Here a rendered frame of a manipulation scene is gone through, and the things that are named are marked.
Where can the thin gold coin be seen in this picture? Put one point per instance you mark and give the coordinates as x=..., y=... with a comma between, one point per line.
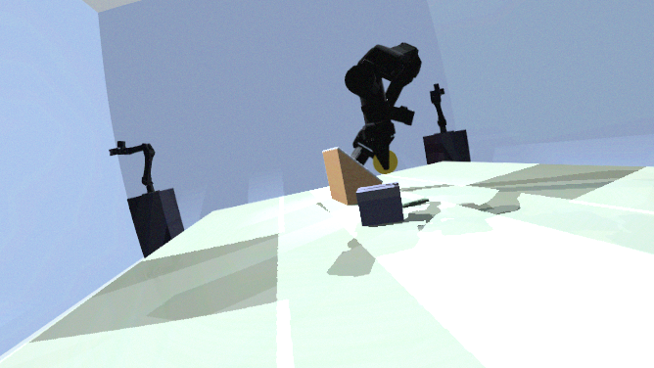
x=380, y=169

